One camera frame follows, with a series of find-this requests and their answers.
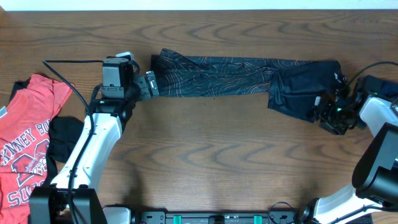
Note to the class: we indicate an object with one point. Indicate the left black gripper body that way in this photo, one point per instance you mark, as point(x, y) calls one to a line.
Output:
point(139, 91)

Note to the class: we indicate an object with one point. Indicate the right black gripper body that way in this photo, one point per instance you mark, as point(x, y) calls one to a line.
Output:
point(336, 119)

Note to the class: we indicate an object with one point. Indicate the black orange-patterned jersey shirt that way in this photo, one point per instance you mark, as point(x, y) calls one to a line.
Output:
point(295, 87)

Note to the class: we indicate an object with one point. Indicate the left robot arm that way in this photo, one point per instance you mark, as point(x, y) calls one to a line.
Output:
point(71, 197)

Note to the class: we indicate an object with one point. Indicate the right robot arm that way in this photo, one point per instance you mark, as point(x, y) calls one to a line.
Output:
point(373, 187)

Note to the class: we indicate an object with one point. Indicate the dark navy blue garment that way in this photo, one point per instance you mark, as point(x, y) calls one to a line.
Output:
point(388, 89)

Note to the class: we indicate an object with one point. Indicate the plain black garment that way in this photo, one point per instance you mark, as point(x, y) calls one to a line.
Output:
point(63, 132)

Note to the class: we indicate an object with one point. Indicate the red printed t-shirt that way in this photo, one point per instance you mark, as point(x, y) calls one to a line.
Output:
point(24, 143)

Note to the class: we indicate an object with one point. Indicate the black mounting rail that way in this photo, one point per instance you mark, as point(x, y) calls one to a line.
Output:
point(273, 217)

